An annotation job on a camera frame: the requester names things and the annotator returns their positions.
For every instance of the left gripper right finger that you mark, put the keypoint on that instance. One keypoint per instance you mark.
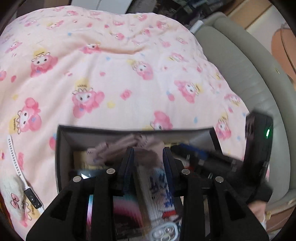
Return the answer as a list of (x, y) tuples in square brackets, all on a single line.
[(173, 169)]

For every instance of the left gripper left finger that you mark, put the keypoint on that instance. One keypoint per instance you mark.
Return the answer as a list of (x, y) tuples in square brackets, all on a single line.
[(124, 174)]

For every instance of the white smartwatch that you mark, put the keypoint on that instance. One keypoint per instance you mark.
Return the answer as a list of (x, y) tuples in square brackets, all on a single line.
[(29, 192)]

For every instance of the white fluffy plush toy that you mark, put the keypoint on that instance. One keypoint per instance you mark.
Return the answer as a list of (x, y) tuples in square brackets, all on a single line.
[(15, 201)]

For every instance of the person's right hand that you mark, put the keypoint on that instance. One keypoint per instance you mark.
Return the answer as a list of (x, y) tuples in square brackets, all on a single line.
[(258, 209)]

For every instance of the black Smart Devil booklet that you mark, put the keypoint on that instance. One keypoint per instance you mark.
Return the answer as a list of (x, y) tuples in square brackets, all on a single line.
[(127, 215)]

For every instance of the dark grey cardboard box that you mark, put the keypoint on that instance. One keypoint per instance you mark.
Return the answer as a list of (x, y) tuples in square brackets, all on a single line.
[(72, 142)]

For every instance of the grey padded headboard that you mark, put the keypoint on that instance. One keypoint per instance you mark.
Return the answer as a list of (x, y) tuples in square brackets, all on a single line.
[(255, 76)]

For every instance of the pink cartoon print blanket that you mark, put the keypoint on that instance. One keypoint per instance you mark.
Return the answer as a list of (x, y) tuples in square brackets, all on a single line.
[(72, 66)]

